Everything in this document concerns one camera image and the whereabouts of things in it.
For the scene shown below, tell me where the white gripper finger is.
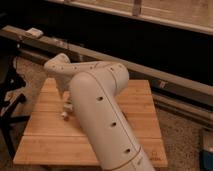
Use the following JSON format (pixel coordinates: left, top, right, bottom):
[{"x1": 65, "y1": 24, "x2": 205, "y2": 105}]
[{"x1": 63, "y1": 99, "x2": 73, "y2": 113}]

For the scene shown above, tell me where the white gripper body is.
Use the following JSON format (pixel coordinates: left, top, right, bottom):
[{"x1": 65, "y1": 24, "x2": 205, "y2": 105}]
[{"x1": 56, "y1": 80, "x2": 69, "y2": 98}]

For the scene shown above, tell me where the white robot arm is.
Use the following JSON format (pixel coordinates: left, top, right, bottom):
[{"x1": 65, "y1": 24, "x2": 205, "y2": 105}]
[{"x1": 44, "y1": 53, "x2": 155, "y2": 171}]

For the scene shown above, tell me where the wooden table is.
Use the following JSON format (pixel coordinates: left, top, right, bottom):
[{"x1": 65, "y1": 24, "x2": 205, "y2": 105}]
[{"x1": 14, "y1": 78, "x2": 168, "y2": 168}]

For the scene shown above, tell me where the black tripod stand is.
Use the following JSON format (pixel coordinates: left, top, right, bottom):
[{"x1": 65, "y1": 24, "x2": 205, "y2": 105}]
[{"x1": 0, "y1": 39, "x2": 31, "y2": 161}]

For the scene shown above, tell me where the small white box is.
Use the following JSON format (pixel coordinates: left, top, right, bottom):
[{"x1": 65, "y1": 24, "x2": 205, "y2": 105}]
[{"x1": 26, "y1": 28, "x2": 43, "y2": 38}]

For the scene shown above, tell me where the blue box on floor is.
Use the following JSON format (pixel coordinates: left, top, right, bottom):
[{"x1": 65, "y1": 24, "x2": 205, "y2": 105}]
[{"x1": 199, "y1": 129, "x2": 213, "y2": 171}]

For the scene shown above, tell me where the long grey rail beam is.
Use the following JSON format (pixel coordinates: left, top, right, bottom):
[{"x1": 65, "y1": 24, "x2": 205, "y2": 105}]
[{"x1": 0, "y1": 25, "x2": 213, "y2": 126}]

